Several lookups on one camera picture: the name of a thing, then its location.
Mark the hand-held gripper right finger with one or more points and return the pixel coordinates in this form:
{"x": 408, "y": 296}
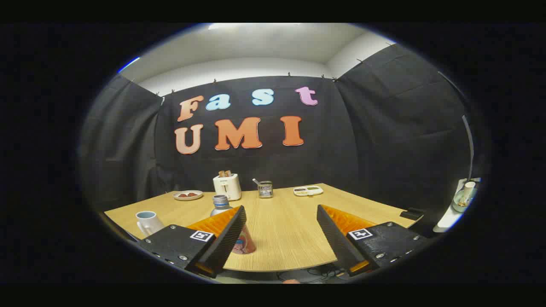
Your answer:
{"x": 335, "y": 236}

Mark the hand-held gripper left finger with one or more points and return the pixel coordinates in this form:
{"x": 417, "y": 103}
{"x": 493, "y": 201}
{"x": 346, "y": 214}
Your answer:
{"x": 228, "y": 238}

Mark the silver juice bottle pink label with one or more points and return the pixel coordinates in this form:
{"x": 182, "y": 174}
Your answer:
{"x": 220, "y": 207}

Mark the white ceramic cup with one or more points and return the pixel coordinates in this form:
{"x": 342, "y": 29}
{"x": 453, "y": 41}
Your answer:
{"x": 149, "y": 220}

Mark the white paper cup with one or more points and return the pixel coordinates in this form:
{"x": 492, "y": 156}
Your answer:
{"x": 469, "y": 188}

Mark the white toaster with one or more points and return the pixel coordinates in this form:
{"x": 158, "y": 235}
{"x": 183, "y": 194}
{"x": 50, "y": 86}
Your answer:
{"x": 227, "y": 187}

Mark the white divided tray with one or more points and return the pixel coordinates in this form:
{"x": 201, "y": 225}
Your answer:
{"x": 308, "y": 191}

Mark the wooden table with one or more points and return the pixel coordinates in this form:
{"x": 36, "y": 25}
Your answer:
{"x": 281, "y": 230}

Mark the small white plate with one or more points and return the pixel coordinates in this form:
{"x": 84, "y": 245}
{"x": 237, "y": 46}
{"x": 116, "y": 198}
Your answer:
{"x": 188, "y": 197}

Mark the metal mesh caddy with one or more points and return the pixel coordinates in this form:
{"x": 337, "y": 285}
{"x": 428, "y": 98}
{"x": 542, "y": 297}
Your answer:
{"x": 265, "y": 190}

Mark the black flat object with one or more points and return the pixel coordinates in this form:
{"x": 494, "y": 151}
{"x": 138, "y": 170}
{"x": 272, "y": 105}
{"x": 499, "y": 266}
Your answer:
{"x": 411, "y": 213}

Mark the black backdrop cloth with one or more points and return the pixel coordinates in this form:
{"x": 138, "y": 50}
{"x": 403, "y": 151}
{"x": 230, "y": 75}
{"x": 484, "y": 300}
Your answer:
{"x": 341, "y": 149}

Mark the white side shelf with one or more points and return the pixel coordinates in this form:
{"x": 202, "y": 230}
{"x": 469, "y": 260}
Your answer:
{"x": 445, "y": 219}

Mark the pale green bowl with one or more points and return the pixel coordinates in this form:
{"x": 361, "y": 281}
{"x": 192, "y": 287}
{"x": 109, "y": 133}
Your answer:
{"x": 460, "y": 204}

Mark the grey metal pole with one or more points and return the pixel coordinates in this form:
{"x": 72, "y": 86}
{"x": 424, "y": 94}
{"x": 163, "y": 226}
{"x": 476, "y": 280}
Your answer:
{"x": 470, "y": 145}

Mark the narrow ceiling light strip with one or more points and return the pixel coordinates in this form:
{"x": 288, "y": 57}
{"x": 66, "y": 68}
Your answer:
{"x": 129, "y": 64}

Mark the wide ceiling light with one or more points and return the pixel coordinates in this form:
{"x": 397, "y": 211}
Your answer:
{"x": 251, "y": 26}

